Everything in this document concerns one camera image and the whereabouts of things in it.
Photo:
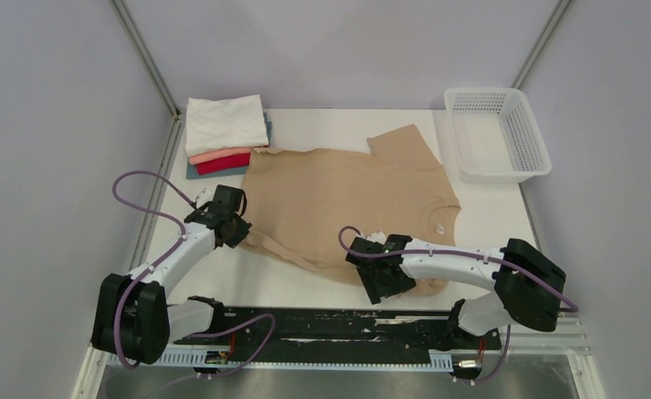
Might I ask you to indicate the beige t shirt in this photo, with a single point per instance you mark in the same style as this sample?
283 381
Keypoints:
298 201

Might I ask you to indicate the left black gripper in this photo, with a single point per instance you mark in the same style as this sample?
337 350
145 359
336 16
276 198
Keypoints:
241 233

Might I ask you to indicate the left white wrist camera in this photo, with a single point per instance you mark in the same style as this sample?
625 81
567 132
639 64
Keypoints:
203 196

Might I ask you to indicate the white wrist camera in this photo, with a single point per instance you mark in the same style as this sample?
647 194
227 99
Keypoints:
377 237
203 196

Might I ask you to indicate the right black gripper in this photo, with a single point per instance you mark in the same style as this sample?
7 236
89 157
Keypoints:
377 291

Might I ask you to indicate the aluminium frame post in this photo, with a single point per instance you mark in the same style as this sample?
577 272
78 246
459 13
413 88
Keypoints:
543 40
131 29

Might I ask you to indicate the slotted grey cable duct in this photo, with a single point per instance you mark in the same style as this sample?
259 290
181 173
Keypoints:
203 358

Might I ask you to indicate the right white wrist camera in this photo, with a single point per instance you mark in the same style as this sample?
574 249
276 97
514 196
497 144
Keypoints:
377 237

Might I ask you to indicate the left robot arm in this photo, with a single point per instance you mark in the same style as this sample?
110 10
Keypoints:
133 318

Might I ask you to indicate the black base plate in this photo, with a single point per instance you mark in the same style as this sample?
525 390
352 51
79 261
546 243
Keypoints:
320 335

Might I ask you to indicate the blue-grey folded t shirt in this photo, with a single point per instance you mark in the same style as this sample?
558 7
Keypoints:
191 174

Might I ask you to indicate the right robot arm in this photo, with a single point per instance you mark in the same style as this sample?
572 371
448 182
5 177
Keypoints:
523 286

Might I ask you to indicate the white plastic basket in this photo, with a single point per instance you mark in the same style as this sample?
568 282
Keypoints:
496 136

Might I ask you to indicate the right aluminium frame post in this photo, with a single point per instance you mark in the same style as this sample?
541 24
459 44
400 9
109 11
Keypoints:
543 40

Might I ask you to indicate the left aluminium frame post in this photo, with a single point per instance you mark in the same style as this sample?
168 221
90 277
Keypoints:
131 29

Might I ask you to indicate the pink folded t shirt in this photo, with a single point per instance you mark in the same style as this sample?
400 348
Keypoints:
217 156

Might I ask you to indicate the red folded t shirt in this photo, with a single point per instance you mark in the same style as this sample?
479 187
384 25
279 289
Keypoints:
213 170

